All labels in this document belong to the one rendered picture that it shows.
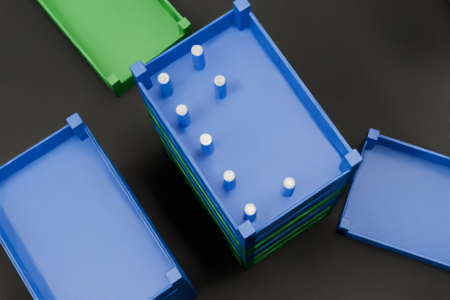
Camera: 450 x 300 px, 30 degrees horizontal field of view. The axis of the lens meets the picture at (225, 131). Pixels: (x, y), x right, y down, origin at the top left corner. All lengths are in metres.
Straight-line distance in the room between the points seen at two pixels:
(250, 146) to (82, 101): 0.56
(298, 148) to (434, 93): 0.55
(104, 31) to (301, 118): 0.63
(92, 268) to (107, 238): 0.05
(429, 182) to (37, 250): 0.77
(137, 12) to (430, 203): 0.71
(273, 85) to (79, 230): 0.38
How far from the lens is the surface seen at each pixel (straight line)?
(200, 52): 1.22
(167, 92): 1.25
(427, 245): 1.65
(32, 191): 1.35
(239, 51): 1.28
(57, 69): 1.75
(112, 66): 1.72
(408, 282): 1.64
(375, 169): 1.66
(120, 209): 1.32
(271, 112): 1.25
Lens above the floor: 1.61
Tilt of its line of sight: 75 degrees down
